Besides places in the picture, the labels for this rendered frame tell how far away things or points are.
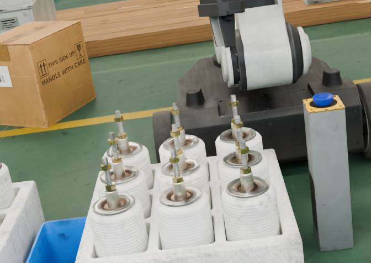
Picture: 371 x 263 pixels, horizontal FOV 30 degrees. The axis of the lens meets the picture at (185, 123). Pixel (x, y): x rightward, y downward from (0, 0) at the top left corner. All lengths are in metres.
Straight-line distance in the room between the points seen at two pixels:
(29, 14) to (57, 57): 0.86
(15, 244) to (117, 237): 0.28
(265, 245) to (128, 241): 0.23
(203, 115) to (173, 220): 0.57
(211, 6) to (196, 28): 1.86
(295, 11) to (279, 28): 1.63
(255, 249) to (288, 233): 0.07
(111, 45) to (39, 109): 0.87
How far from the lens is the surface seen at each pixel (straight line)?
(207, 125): 1.70
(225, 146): 1.39
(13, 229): 1.40
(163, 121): 1.73
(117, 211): 1.19
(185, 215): 1.17
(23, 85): 2.41
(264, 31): 1.56
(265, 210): 1.18
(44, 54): 2.39
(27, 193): 1.52
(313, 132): 1.35
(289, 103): 1.74
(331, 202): 1.43
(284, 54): 1.54
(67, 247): 1.53
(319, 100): 1.35
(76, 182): 1.95
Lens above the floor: 0.80
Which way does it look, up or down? 21 degrees down
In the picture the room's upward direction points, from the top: 9 degrees counter-clockwise
